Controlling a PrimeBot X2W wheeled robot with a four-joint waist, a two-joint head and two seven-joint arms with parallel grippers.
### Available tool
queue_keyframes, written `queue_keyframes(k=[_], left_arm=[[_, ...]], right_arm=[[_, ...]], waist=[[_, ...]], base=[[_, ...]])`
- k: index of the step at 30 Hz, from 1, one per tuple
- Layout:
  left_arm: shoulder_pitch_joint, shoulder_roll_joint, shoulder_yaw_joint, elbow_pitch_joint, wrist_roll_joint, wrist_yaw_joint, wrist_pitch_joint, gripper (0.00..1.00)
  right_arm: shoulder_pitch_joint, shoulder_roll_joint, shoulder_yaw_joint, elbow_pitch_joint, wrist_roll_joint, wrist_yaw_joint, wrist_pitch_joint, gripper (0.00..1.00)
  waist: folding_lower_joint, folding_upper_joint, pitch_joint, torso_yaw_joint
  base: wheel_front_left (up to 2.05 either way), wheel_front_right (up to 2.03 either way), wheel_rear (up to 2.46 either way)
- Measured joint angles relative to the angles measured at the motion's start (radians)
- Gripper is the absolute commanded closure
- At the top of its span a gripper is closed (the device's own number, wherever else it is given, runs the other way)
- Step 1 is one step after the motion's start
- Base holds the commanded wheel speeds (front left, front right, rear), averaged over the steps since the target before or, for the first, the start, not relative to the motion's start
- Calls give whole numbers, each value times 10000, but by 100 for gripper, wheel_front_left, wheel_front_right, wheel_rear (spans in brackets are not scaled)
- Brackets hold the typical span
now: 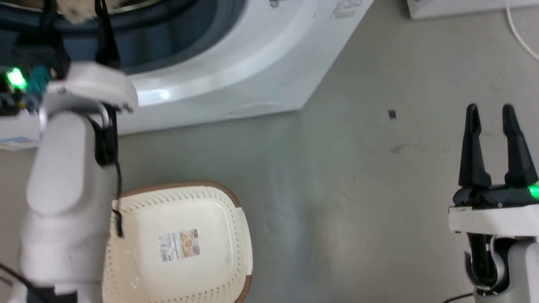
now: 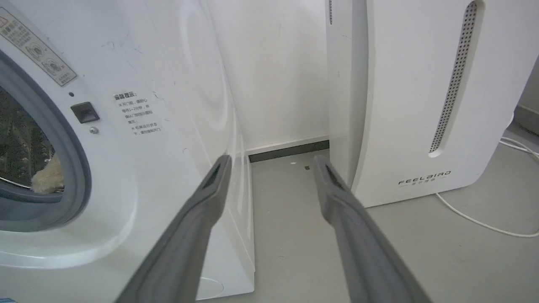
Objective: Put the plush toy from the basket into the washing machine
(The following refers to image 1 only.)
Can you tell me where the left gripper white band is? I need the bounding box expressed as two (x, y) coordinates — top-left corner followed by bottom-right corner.
(0, 0), (139, 117)

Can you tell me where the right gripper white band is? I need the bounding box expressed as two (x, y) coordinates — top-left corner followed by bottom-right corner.
(448, 103), (539, 237)

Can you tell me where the beige plush toy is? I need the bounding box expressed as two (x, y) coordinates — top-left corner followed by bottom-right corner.
(56, 0), (107, 24)

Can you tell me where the white front-load washing machine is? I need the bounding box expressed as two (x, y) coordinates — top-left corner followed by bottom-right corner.
(0, 0), (374, 136)

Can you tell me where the printed basket label sticker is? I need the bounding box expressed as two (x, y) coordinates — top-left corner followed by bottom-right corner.
(157, 229), (201, 263)

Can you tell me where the cream perforated laundry basket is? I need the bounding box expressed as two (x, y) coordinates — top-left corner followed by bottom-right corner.
(101, 181), (254, 303)

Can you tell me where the dark grey washer door gasket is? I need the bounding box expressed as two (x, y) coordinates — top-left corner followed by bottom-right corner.
(0, 0), (247, 75)

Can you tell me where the white appliance base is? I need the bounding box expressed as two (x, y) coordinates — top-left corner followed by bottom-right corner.
(406, 0), (539, 20)

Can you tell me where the thin white floor cable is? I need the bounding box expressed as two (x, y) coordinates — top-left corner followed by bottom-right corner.
(505, 6), (539, 64)

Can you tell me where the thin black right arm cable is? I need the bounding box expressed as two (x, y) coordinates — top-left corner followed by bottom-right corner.
(442, 292), (475, 303)

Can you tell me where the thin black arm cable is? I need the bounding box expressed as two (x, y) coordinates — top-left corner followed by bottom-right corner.
(442, 292), (475, 303)
(86, 114), (125, 239)

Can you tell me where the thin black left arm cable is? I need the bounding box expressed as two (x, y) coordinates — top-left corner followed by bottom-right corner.
(86, 114), (125, 239)

